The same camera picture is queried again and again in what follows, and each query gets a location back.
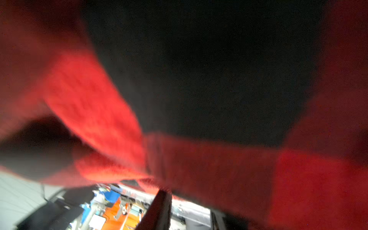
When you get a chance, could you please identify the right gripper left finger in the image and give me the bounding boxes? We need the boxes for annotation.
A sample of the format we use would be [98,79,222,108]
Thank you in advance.
[135,190,172,230]

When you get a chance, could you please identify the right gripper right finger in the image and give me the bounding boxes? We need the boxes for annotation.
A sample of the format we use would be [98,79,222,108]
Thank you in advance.
[210,209,227,230]

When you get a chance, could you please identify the red black plaid shirt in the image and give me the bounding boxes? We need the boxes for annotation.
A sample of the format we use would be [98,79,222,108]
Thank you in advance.
[1,1,368,230]

